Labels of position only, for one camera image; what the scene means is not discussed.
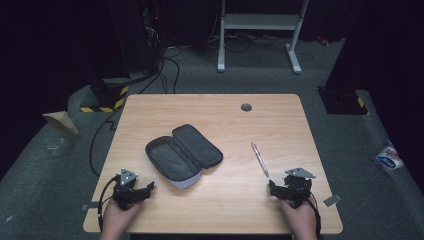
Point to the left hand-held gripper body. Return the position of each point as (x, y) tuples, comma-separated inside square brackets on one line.
[(125, 190)]

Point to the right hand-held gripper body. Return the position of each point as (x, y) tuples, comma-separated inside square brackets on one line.
[(298, 186)]

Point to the silver pen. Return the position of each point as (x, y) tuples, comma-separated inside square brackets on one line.
[(260, 160)]

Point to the grey tape strip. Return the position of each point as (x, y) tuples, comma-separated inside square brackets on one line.
[(89, 206), (332, 200)]

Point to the black open pencil case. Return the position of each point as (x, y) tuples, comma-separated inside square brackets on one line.
[(181, 156)]

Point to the beige wedge block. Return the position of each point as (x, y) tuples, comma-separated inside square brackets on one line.
[(61, 120)]

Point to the white blue plastic packet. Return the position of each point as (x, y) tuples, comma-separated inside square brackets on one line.
[(389, 158)]

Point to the black stand base yellow mark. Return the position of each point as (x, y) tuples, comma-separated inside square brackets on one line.
[(343, 101)]

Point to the black yellow striped stand base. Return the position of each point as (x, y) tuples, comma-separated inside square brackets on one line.
[(106, 95)]

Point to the black computer tower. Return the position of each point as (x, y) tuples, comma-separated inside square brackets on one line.
[(136, 33)]

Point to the white metal stand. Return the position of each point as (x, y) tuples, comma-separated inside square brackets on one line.
[(260, 21)]

